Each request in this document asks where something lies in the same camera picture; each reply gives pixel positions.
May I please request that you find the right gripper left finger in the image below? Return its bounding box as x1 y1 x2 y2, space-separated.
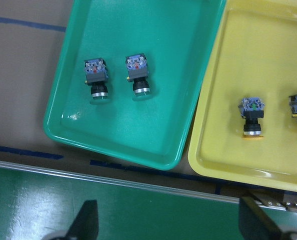
65 200 99 240

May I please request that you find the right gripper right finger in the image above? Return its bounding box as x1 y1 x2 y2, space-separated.
238 196 282 240

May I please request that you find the green push button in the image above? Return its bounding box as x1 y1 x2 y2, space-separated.
125 53 151 97
84 58 109 99

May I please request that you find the green conveyor belt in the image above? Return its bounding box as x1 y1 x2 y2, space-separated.
0 158 297 240

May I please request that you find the yellow plastic tray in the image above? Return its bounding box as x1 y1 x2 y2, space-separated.
188 0 297 192

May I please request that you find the green plastic tray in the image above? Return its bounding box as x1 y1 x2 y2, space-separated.
43 0 226 170

